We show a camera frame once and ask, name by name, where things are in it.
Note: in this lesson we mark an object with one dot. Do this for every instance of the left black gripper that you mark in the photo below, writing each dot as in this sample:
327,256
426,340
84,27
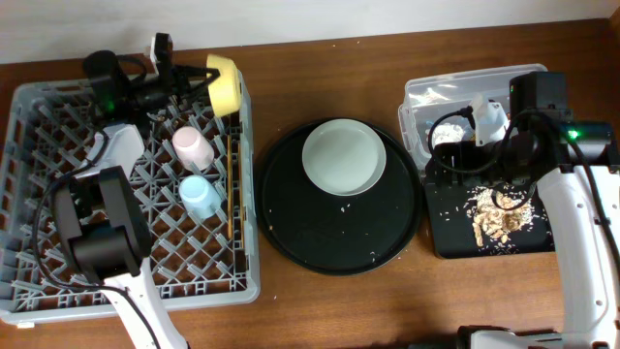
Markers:
179,79

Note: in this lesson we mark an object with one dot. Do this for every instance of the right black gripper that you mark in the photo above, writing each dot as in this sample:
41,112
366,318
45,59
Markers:
458,162

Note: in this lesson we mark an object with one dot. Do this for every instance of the yellow bowl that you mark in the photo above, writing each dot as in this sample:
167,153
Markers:
225,92

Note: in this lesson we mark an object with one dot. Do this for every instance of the pink plastic cup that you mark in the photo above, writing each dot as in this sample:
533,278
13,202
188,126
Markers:
192,148

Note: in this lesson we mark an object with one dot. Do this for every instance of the food scraps and rice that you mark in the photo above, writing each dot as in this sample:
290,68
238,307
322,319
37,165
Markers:
499,218

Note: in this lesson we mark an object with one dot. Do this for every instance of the white paper napkin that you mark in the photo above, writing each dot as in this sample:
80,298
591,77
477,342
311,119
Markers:
447,133

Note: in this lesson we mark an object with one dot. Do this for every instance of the light blue plastic cup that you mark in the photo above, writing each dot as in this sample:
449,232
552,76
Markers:
199,196

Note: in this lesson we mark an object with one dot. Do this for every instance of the light grey round plate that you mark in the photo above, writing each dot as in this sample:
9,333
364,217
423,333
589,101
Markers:
344,157

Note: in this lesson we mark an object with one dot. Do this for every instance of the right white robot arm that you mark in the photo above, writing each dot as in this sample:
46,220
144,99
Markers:
573,167

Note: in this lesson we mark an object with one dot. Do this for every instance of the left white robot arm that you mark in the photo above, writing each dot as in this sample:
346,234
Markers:
103,233

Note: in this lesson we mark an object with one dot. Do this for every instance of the grey plastic dishwasher rack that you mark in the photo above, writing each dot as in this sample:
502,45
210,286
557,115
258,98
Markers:
193,263

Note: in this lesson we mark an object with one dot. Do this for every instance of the black rectangular waste tray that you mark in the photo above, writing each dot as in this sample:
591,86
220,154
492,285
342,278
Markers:
450,232

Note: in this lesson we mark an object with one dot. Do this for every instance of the clear plastic bin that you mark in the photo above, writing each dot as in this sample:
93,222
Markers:
426,99

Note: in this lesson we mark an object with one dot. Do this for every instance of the round black serving tray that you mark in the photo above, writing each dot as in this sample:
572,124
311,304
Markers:
330,234

